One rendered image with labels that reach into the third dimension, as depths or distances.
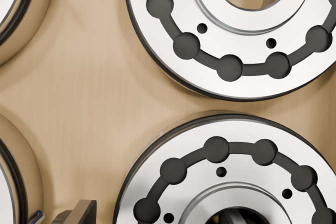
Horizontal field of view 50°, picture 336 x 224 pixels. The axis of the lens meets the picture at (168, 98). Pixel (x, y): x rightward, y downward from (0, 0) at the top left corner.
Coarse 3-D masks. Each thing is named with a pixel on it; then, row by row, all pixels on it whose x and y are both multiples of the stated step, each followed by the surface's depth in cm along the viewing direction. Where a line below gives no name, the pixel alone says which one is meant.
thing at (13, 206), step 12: (0, 156) 15; (0, 168) 15; (0, 180) 15; (12, 180) 15; (0, 192) 15; (12, 192) 15; (0, 204) 15; (12, 204) 15; (0, 216) 15; (12, 216) 15
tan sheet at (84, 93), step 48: (96, 0) 18; (240, 0) 18; (48, 48) 18; (96, 48) 18; (0, 96) 18; (48, 96) 18; (96, 96) 18; (144, 96) 18; (192, 96) 18; (288, 96) 18; (48, 144) 18; (96, 144) 18; (144, 144) 18; (48, 192) 18; (96, 192) 18
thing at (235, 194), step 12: (204, 192) 15; (216, 192) 14; (228, 192) 14; (240, 192) 14; (252, 192) 14; (264, 192) 14; (192, 204) 15; (204, 204) 14; (216, 204) 14; (228, 204) 14; (240, 204) 14; (252, 204) 14; (264, 204) 14; (276, 204) 14; (180, 216) 15; (192, 216) 14; (204, 216) 14; (264, 216) 14; (276, 216) 14; (288, 216) 15
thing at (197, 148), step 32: (192, 128) 15; (224, 128) 15; (256, 128) 15; (160, 160) 15; (192, 160) 15; (224, 160) 15; (256, 160) 15; (288, 160) 15; (320, 160) 15; (128, 192) 15; (160, 192) 15; (192, 192) 15; (288, 192) 15; (320, 192) 15
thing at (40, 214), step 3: (39, 210) 17; (39, 213) 17; (42, 213) 17; (39, 216) 17; (42, 216) 17; (36, 219) 16; (39, 219) 16; (42, 219) 17; (33, 222) 16; (36, 222) 16; (39, 222) 16
